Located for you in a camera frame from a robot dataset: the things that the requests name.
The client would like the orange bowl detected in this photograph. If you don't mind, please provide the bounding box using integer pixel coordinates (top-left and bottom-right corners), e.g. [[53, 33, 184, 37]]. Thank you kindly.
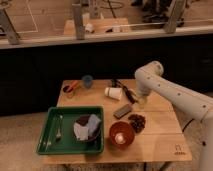
[[109, 121, 135, 149]]

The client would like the white paper cup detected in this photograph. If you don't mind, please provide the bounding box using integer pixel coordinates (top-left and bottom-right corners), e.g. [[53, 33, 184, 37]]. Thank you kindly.
[[105, 87, 122, 100]]

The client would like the green plastic tray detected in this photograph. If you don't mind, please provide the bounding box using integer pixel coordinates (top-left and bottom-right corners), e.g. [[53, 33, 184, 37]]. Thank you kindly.
[[37, 106, 104, 155]]

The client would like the dark grapes bunch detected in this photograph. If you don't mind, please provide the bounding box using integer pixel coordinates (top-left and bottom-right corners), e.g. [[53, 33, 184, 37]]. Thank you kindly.
[[128, 114, 146, 133]]

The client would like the black handled tool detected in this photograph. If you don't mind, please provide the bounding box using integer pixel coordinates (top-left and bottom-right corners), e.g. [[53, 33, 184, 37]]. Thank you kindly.
[[111, 79, 136, 104]]

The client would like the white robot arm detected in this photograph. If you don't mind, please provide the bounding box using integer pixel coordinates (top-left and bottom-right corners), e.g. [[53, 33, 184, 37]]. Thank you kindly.
[[134, 61, 213, 171]]

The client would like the metal spoon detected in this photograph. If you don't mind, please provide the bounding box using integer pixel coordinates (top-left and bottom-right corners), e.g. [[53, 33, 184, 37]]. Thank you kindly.
[[45, 116, 59, 150]]

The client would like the wooden table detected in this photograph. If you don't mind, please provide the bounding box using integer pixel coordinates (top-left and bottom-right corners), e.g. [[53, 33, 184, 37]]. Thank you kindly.
[[42, 78, 193, 166]]

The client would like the white egg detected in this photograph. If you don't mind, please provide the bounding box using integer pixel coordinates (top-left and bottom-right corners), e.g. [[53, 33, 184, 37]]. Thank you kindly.
[[115, 133, 126, 144]]

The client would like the metal fork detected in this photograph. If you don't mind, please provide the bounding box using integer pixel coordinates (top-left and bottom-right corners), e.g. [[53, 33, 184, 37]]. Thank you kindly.
[[56, 115, 63, 141]]

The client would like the black cable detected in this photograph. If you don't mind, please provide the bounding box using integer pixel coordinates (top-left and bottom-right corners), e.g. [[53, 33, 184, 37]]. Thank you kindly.
[[181, 119, 194, 133]]

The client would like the blue cup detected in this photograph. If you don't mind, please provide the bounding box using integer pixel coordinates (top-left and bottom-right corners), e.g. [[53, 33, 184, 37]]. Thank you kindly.
[[82, 75, 93, 89]]

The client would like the blue grey cloth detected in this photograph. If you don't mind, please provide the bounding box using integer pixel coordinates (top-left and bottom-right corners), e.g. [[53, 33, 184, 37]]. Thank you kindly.
[[73, 114, 102, 141]]

